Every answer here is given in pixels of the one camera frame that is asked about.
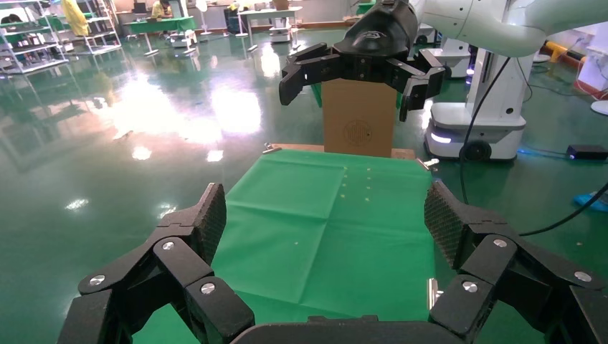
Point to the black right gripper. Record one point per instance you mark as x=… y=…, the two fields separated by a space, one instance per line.
x=380 y=38

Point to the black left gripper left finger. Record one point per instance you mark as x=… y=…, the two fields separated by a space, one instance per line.
x=183 y=256

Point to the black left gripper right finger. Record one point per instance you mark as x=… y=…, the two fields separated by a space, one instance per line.
x=489 y=259

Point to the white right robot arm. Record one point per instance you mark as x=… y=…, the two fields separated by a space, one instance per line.
x=499 y=24

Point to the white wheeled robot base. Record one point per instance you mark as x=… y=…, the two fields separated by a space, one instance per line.
x=494 y=123

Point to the black power adapter box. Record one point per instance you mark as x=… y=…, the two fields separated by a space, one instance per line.
x=586 y=152

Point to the silver metal binder clip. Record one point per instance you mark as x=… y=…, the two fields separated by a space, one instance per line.
x=271 y=149
x=430 y=163

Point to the white work table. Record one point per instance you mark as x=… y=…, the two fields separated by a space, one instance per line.
x=268 y=13

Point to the blue shoe cover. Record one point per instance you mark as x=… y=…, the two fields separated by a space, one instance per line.
x=591 y=202

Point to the green table cloth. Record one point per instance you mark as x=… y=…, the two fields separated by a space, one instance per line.
x=323 y=237

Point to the white standing fan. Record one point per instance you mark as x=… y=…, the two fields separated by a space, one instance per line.
x=203 y=14

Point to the yellow black barrier bar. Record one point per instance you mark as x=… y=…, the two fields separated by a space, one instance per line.
x=563 y=51

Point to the green covered table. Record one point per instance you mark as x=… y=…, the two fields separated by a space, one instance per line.
x=161 y=24

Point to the person in yellow shirt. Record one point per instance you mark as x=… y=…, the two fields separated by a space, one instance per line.
x=161 y=8

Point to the white shelf rack with ladder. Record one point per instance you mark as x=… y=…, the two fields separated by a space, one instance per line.
x=102 y=33

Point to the white storage shelf rack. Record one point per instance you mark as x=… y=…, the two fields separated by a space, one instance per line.
x=28 y=47

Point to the yellow hanging garment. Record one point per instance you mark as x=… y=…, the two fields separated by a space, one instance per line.
x=76 y=16

